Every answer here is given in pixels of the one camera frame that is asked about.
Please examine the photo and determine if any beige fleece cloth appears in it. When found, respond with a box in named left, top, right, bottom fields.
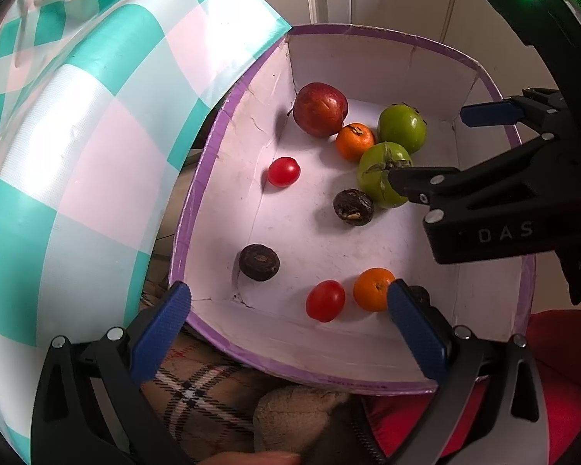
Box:
left=253, top=385, right=364, bottom=465

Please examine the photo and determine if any person's left hand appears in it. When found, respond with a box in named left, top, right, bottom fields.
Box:
left=208, top=451, right=301, bottom=465

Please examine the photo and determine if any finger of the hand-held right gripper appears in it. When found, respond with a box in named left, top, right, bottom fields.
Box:
left=460, top=88, right=569, bottom=143
left=387, top=139, right=562, bottom=215

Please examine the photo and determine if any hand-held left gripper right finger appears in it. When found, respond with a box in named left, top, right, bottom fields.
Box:
left=385, top=278, right=550, bottom=465

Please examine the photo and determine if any beige plaid cloth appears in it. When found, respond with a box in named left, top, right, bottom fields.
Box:
left=140, top=324, right=291, bottom=465

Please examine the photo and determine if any green round fruit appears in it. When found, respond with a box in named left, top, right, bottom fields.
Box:
left=378, top=103, right=427, bottom=154
left=358, top=142, right=413, bottom=208

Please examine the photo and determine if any dark brown wrinkled fruit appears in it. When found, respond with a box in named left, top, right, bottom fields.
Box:
left=239, top=244, right=280, bottom=282
left=334, top=189, right=375, bottom=226

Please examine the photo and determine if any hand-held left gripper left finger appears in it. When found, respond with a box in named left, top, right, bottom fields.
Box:
left=30, top=281, right=192, bottom=465

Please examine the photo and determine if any red cloth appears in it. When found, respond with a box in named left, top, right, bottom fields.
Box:
left=358, top=310, right=581, bottom=465

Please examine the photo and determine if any orange tangerine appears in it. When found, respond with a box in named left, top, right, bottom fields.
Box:
left=335, top=123, right=376, bottom=162
left=353, top=267, right=397, bottom=312

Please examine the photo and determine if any red apple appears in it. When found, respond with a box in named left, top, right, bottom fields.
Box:
left=293, top=82, right=349, bottom=137

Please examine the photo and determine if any red cherry tomato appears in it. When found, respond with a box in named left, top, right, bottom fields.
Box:
left=306, top=280, right=346, bottom=323
left=267, top=156, right=301, bottom=188

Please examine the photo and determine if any purple-rimmed white cardboard box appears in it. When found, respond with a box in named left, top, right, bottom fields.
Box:
left=168, top=23, right=537, bottom=395

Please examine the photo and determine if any teal and pink checkered lid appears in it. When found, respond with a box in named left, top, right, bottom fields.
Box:
left=0, top=0, right=294, bottom=465

